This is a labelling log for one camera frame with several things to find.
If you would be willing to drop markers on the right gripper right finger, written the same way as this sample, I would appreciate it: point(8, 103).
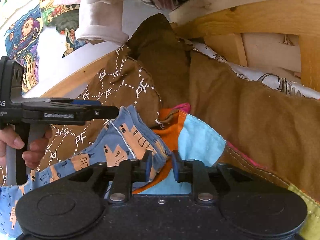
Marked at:
point(195, 173)

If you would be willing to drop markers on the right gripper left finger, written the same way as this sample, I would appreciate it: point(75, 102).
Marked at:
point(127, 173)

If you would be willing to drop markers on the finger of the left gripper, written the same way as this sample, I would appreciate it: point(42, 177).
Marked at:
point(76, 101)
point(101, 112)

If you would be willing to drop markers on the blue patterned pajama pants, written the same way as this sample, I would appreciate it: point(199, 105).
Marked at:
point(127, 137)

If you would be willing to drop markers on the person's left hand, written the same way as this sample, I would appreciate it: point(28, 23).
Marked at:
point(31, 157)

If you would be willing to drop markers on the colorful patchwork bedsheet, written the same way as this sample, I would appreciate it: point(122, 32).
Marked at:
point(194, 139)

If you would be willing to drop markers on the swirly colourful art poster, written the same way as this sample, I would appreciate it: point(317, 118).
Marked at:
point(21, 41)

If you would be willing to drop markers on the torn colourful art poster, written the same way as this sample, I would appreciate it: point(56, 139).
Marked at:
point(65, 19)

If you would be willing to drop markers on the brown PF patterned blanket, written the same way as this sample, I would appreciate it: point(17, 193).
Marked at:
point(157, 70)

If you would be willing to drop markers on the hanging white garment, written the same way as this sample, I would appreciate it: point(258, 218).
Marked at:
point(101, 20)

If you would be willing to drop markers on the wooden bed frame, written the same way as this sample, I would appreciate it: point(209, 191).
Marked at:
point(294, 17)

